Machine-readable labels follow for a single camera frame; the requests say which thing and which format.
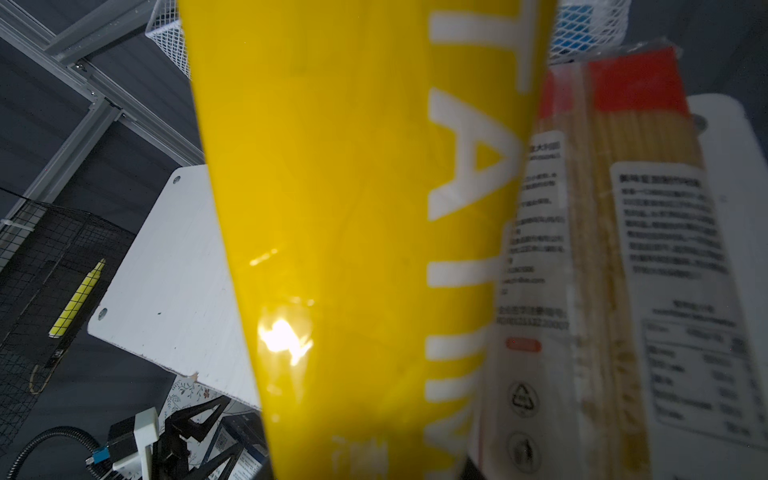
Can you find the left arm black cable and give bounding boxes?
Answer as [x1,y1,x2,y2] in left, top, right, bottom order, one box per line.
[5,425,106,480]

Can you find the red spaghetti bag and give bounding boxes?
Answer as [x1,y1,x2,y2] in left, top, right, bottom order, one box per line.
[467,41,767,479]

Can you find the white wire mesh basket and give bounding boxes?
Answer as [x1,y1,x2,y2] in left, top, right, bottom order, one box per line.
[145,0,632,76]

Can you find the black wire basket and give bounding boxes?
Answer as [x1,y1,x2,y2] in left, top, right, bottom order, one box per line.
[1,197,135,452]

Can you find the yellow Pastatime bag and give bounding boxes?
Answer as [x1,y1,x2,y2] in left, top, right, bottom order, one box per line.
[180,1,558,479]

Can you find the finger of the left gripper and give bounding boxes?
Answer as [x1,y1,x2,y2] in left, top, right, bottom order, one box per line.
[181,444,244,480]
[163,396,231,443]

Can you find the yellow marker pen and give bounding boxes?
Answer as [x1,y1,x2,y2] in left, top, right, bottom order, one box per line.
[48,258,106,339]

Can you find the items in white basket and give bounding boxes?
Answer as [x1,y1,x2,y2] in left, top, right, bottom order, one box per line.
[551,1,595,52]

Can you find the white two-tier shelf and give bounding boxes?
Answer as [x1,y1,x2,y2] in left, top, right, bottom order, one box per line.
[87,94,767,408]

